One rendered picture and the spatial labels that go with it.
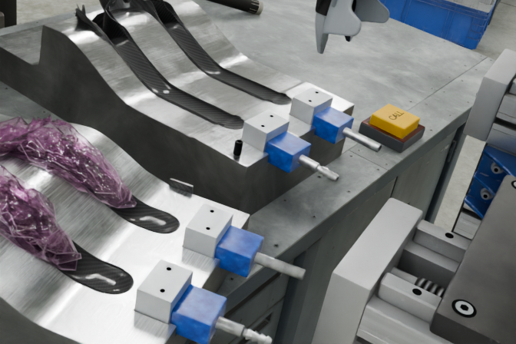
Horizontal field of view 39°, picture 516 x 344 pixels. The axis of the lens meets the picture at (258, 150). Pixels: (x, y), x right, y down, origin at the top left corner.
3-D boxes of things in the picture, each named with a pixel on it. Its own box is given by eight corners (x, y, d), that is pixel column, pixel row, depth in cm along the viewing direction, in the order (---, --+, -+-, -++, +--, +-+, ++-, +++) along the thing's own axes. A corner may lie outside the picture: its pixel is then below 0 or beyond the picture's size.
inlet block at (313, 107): (383, 159, 98) (393, 125, 96) (365, 172, 95) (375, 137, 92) (305, 119, 104) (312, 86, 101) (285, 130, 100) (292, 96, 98)
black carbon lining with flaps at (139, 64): (296, 111, 104) (309, 52, 99) (226, 148, 93) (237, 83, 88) (126, 27, 120) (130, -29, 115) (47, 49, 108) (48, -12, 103)
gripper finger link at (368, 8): (377, 54, 94) (385, -7, 88) (339, 38, 97) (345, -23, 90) (389, 43, 96) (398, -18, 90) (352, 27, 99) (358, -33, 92)
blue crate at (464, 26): (487, 31, 415) (501, -5, 403) (474, 52, 381) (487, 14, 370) (388, -1, 432) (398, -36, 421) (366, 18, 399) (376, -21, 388)
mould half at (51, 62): (341, 155, 110) (362, 76, 103) (236, 226, 91) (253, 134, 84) (111, 37, 132) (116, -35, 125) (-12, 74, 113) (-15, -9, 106)
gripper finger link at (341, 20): (341, 67, 87) (369, -7, 84) (301, 48, 89) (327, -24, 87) (352, 67, 89) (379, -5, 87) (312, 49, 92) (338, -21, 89)
